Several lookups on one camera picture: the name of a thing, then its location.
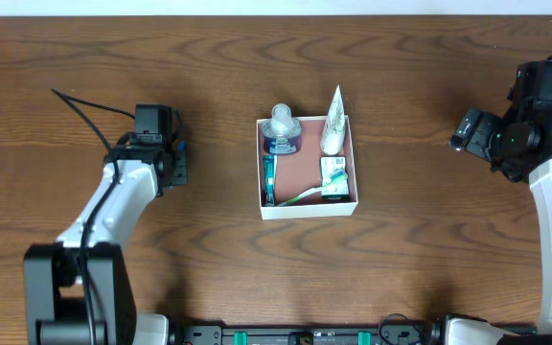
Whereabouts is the blue disposable razor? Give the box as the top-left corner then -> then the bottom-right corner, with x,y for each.
177,141 -> 187,151

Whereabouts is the green toothpaste tube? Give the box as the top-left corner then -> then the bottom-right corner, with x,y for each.
263,154 -> 278,206

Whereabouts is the blue bottle with clear cap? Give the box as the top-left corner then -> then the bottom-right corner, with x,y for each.
261,103 -> 302,155

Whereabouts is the white floral lotion tube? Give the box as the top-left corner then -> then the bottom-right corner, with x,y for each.
320,85 -> 345,155

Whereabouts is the green and white toothbrush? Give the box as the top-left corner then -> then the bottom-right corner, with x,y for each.
278,170 -> 348,207

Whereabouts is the green and white soap packet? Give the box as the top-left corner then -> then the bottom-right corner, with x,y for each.
320,156 -> 349,200

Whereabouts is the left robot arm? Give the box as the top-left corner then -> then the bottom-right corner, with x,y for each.
23,104 -> 187,344

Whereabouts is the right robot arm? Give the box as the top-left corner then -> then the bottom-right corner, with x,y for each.
446,108 -> 552,344

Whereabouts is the white box with pink interior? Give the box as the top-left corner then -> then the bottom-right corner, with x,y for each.
256,114 -> 358,221

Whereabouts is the black mounting rail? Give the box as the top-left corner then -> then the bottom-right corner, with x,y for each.
160,311 -> 541,345

